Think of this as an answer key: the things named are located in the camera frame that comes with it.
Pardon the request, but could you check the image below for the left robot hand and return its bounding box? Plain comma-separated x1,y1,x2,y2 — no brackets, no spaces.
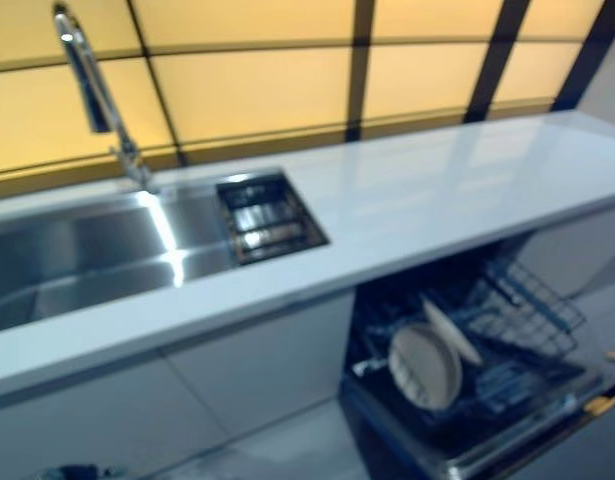
41,463,129,480

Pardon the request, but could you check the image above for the cream ceramic plate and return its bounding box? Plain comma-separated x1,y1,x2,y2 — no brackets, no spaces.
388,322,463,412
420,297,484,366

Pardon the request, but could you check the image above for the wide white cabinet door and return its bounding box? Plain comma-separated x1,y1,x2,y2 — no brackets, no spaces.
0,348,231,480

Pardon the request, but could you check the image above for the stainless steel sink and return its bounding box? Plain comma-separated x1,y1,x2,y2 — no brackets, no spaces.
0,168,332,335

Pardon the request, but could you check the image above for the narrow white cabinet door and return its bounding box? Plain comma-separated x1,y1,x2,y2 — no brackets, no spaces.
160,292,357,442

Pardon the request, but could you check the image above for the black dish rack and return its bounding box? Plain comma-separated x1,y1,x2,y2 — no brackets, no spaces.
215,172,331,266

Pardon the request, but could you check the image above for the chrome kitchen faucet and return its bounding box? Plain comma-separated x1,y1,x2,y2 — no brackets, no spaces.
52,3,161,194

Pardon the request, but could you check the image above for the dark framed amber window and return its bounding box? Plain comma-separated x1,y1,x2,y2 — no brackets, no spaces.
0,0,608,184

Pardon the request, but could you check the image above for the white end cabinet door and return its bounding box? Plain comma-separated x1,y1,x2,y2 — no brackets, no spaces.
515,198,615,300

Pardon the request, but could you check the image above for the open dishwasher wire rack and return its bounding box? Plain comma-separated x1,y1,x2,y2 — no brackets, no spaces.
338,239,615,480

